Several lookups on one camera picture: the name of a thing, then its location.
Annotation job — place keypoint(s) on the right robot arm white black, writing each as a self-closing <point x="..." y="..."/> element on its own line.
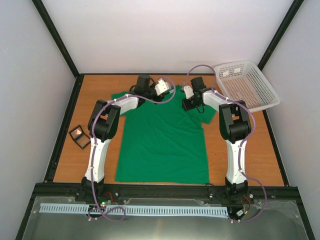
<point x="234" y="127"/>

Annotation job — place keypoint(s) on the white perforated plastic basket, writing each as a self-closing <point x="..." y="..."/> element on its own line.
<point x="243" y="80"/>

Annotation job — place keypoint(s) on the light blue cable duct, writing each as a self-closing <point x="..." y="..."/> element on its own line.
<point x="137" y="210"/>

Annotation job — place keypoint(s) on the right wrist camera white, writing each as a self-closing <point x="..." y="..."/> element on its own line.
<point x="188" y="91"/>

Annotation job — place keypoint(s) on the black aluminium rail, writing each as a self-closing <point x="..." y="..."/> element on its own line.
<point x="121" y="192"/>

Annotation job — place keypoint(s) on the left black frame post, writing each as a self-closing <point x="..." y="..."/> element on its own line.
<point x="47" y="20"/>

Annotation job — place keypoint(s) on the black open brooch box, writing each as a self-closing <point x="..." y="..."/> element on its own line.
<point x="79" y="137"/>

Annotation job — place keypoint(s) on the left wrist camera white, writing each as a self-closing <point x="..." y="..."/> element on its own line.
<point x="162" y="87"/>

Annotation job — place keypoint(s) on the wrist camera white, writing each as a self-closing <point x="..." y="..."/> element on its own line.
<point x="188" y="91"/>
<point x="162" y="87"/>

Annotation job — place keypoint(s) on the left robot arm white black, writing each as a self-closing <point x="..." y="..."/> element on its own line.
<point x="103" y="126"/>

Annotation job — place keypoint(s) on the right black frame post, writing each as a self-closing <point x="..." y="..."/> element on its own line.
<point x="281" y="30"/>

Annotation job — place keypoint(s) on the green t-shirt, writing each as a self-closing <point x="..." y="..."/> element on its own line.
<point x="163" y="143"/>

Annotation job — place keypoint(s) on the black frame post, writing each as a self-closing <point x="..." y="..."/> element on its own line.
<point x="281" y="30"/>
<point x="47" y="20"/>

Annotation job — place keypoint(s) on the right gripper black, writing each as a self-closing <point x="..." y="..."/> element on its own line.
<point x="186" y="107"/>

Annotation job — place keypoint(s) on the small circuit board with led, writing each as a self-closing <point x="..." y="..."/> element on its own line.
<point x="106" y="201"/>

